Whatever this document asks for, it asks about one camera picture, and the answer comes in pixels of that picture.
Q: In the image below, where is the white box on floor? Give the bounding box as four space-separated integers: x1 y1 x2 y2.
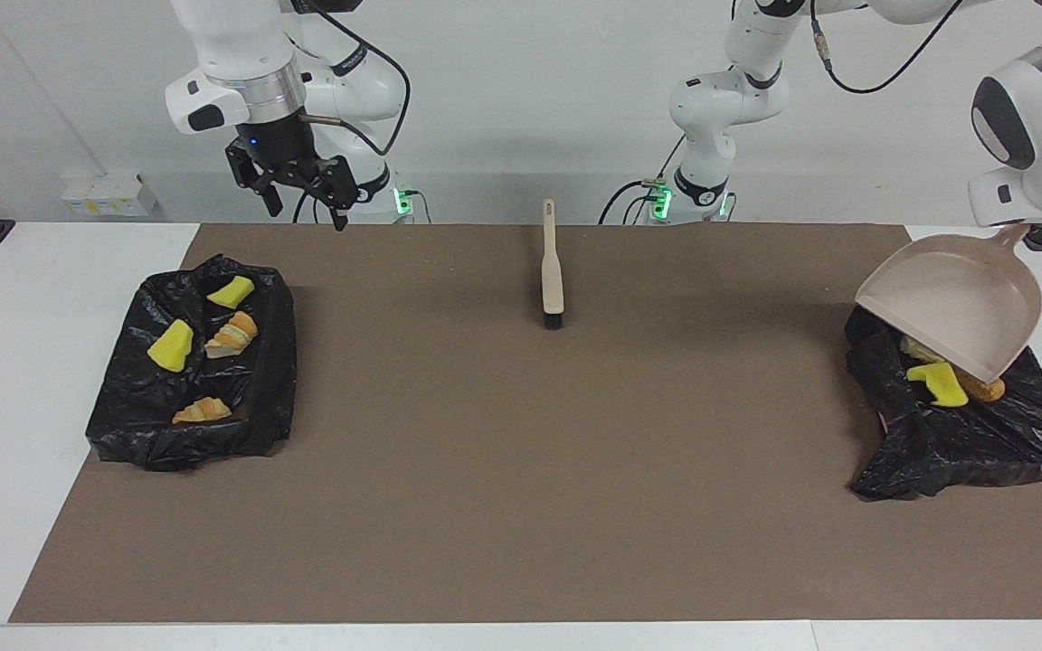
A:
61 172 158 218

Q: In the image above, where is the striped orange croissant piece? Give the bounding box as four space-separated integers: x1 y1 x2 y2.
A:
204 311 260 360

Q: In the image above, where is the beige plastic dustpan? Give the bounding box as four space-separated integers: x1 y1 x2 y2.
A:
854 226 1042 385

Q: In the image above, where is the black trash bag bin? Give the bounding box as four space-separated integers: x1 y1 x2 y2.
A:
85 254 298 474
844 303 1042 502

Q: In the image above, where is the notched yellow sponge piece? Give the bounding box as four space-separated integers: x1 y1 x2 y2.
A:
905 362 971 409

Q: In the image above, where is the brown table mat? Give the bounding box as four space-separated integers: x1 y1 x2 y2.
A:
10 223 1042 625

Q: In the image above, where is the beige hand brush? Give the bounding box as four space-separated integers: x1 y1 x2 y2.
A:
540 199 567 330

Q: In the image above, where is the black left base cable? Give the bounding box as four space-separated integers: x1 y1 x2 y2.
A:
598 179 667 224

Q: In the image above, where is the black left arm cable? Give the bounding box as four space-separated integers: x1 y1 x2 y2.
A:
809 0 970 96

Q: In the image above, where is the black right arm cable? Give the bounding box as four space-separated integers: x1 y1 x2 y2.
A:
299 0 413 159

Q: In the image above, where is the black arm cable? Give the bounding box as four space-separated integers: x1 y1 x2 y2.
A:
299 0 413 159
809 0 970 96

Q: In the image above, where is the brown bread roll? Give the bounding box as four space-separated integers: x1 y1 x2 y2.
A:
960 369 1007 403

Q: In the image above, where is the pale bread piece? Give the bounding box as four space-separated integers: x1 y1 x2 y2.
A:
172 396 233 426

